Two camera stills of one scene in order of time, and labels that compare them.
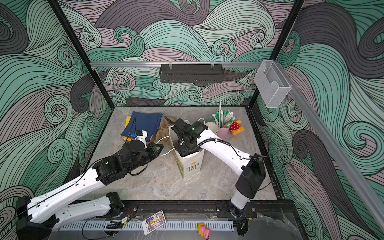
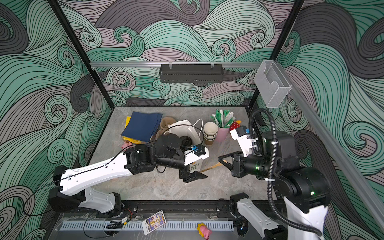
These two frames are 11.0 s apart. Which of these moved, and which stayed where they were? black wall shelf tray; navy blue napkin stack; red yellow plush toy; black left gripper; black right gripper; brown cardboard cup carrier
Moved: black right gripper; black left gripper
Stayed: black wall shelf tray; navy blue napkin stack; red yellow plush toy; brown cardboard cup carrier
